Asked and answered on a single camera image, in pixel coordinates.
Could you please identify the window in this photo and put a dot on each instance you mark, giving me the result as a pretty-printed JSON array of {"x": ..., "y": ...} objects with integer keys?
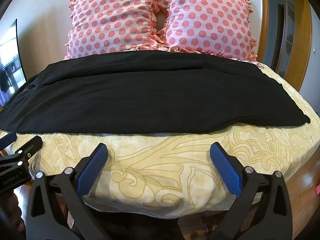
[{"x": 11, "y": 57}]

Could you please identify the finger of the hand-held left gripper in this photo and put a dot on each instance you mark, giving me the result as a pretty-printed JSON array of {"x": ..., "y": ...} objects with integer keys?
[
  {"x": 7, "y": 138},
  {"x": 27, "y": 152}
]

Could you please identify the wooden door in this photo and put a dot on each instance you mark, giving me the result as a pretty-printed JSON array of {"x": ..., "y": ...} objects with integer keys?
[{"x": 301, "y": 30}]

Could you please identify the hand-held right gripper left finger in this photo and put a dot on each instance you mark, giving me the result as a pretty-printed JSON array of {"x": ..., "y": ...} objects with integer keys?
[{"x": 93, "y": 166}]

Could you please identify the pink polka dot pillow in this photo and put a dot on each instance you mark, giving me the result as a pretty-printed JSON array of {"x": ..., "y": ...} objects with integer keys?
[
  {"x": 112, "y": 17},
  {"x": 207, "y": 17}
]

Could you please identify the wooden headboard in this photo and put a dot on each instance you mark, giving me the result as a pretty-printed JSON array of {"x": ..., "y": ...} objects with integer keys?
[{"x": 262, "y": 12}]

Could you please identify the black pants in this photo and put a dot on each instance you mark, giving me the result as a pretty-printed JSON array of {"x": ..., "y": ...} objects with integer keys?
[{"x": 150, "y": 95}]

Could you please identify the cream patterned bed sheet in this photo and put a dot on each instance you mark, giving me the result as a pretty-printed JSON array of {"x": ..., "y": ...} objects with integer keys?
[{"x": 175, "y": 170}]

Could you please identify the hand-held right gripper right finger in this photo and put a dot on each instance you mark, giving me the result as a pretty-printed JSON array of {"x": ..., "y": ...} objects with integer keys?
[{"x": 226, "y": 167}]

